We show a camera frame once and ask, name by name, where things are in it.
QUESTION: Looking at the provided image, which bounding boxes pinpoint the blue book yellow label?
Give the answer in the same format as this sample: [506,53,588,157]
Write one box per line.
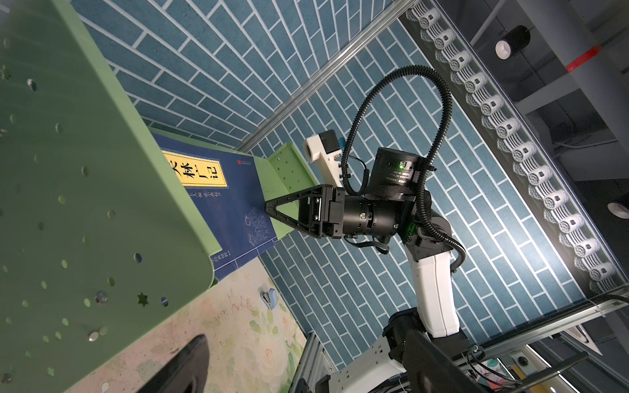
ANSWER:
[153,134,278,280]

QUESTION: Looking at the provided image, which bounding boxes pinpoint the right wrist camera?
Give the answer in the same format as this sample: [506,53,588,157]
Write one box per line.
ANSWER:
[304,129,342,188]

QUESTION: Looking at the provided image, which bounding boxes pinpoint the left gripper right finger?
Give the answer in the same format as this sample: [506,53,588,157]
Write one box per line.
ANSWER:
[402,331,483,393]

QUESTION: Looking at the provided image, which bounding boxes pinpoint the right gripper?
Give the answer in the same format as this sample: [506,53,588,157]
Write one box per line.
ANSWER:
[265,184,346,239]

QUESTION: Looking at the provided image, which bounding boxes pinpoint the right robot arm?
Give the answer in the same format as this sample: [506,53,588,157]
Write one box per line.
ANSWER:
[265,65,468,392]

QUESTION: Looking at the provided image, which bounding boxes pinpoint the green two-tier shelf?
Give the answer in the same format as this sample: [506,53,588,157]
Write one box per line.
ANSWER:
[1,1,315,392]

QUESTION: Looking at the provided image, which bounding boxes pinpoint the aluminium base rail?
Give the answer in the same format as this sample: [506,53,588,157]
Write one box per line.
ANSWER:
[289,332,337,393]

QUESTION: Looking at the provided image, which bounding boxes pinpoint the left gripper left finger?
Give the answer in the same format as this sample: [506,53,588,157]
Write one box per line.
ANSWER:
[139,334,211,393]

